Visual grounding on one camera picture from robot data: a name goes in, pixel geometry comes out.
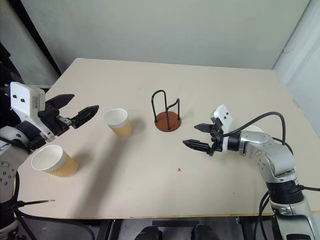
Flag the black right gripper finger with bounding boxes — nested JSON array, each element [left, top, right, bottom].
[[182, 139, 211, 154], [194, 122, 214, 134]]

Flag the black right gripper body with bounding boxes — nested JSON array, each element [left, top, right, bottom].
[[206, 119, 225, 157]]

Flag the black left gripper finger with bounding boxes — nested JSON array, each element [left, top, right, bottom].
[[73, 105, 100, 130], [46, 93, 76, 111]]

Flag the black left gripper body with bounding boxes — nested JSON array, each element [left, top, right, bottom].
[[37, 100, 76, 137]]

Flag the brown ribbed paper cup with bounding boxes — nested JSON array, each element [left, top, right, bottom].
[[103, 108, 132, 138], [30, 144, 79, 179]]

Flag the white corner pillar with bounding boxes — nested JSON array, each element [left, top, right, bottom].
[[272, 0, 320, 106]]

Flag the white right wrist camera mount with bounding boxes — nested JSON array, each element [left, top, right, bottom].
[[209, 104, 234, 153]]

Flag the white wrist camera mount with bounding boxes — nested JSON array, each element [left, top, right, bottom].
[[9, 81, 55, 143], [209, 104, 234, 153]]

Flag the black wire cup holder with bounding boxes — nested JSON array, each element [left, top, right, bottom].
[[150, 89, 183, 132]]

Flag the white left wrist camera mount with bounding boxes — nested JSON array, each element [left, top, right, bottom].
[[9, 81, 55, 143]]

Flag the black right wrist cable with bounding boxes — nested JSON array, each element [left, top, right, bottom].
[[221, 112, 294, 151]]

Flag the black wall strip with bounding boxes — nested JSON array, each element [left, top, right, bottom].
[[17, 0, 63, 76]]

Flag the thin black cable tie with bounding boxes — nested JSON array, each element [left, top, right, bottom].
[[16, 198, 56, 205]]

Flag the black right arm base cable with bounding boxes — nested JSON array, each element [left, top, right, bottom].
[[258, 191, 275, 240]]

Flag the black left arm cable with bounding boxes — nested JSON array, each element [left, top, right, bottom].
[[12, 171, 96, 240]]

